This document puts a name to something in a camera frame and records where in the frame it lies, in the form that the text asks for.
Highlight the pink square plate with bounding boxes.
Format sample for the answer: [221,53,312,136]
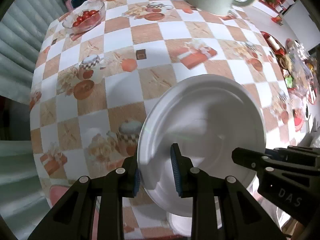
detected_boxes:
[49,185,70,208]

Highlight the white round bowl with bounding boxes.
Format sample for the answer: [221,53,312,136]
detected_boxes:
[137,74,266,217]
[167,212,192,237]

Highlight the glass tray of sweets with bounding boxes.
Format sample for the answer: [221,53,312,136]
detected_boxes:
[262,31,317,132]

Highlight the checkered patterned tablecloth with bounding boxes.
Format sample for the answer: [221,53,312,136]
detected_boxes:
[29,0,316,240]

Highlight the green curtain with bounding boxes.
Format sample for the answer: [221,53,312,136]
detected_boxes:
[1,0,67,239]

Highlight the glass bowl of tomatoes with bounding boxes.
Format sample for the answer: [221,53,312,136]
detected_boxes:
[62,0,106,35]

